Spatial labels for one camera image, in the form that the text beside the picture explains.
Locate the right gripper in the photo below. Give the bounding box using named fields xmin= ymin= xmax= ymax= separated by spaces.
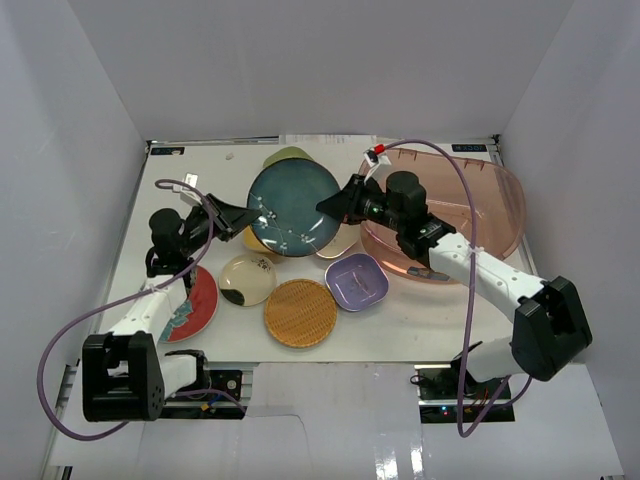
xmin=318 ymin=175 xmax=404 ymax=233

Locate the teal round ceramic plate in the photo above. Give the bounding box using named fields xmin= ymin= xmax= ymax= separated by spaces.
xmin=247 ymin=158 xmax=340 ymax=258

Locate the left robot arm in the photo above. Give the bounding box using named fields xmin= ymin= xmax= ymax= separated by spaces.
xmin=81 ymin=194 xmax=260 ymax=422

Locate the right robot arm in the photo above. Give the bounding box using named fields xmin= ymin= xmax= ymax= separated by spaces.
xmin=316 ymin=171 xmax=593 ymax=399

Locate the pink translucent plastic bin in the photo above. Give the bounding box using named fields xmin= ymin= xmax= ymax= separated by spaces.
xmin=360 ymin=144 xmax=526 ymax=285

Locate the yellow square panda dish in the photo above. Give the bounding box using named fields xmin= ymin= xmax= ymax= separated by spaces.
xmin=243 ymin=227 xmax=275 ymax=256

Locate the cream square panda dish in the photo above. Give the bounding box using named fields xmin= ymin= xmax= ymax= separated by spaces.
xmin=316 ymin=224 xmax=360 ymax=260

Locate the cream round floral plate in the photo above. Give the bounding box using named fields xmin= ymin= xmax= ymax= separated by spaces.
xmin=218 ymin=253 xmax=278 ymax=307

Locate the green square panda dish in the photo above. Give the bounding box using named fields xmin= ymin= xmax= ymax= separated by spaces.
xmin=263 ymin=146 xmax=313 ymax=169

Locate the purple square panda dish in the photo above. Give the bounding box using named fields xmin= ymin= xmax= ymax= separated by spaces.
xmin=325 ymin=253 xmax=389 ymax=312

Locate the red floral round plate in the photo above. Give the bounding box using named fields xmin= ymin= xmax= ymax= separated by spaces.
xmin=160 ymin=266 xmax=219 ymax=344

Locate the woven bamboo round tray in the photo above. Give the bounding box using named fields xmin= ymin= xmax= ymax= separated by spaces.
xmin=264 ymin=279 xmax=337 ymax=349

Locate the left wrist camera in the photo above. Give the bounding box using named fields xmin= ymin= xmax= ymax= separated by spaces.
xmin=172 ymin=172 xmax=200 ymax=206

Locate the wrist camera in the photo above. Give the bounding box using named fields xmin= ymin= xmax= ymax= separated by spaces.
xmin=364 ymin=144 xmax=392 ymax=174
xmin=172 ymin=172 xmax=200 ymax=206

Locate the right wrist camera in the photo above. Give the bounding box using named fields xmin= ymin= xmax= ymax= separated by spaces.
xmin=364 ymin=144 xmax=392 ymax=174

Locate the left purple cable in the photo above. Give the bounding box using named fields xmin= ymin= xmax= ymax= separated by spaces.
xmin=38 ymin=178 xmax=247 ymax=441

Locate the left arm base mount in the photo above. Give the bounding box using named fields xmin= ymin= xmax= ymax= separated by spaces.
xmin=160 ymin=369 xmax=250 ymax=420

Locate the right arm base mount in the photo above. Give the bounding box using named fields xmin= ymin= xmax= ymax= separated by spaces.
xmin=410 ymin=342 xmax=516 ymax=424

